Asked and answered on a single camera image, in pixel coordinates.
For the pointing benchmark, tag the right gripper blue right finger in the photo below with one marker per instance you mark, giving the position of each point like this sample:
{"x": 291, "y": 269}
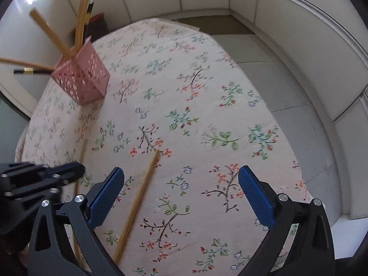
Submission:
{"x": 260, "y": 196}

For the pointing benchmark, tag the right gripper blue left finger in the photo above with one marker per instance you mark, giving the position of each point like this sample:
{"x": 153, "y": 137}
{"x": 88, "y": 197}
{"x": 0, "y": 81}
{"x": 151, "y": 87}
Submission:
{"x": 102, "y": 197}

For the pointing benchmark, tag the black chopstick gold band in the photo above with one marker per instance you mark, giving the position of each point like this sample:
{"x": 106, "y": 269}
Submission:
{"x": 31, "y": 71}

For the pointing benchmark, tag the white kitchen base cabinets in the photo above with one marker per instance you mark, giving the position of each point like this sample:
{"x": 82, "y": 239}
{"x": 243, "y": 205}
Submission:
{"x": 324, "y": 42}

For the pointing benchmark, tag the floral tablecloth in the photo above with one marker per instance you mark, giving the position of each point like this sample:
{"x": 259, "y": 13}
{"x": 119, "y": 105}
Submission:
{"x": 175, "y": 91}

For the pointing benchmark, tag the pink perforated utensil basket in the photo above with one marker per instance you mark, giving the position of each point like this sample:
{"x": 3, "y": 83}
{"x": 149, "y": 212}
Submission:
{"x": 84, "y": 77}

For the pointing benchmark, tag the dark bin with red liner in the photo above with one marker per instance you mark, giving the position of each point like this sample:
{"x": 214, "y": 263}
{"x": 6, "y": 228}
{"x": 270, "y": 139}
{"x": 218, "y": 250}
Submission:
{"x": 97, "y": 27}

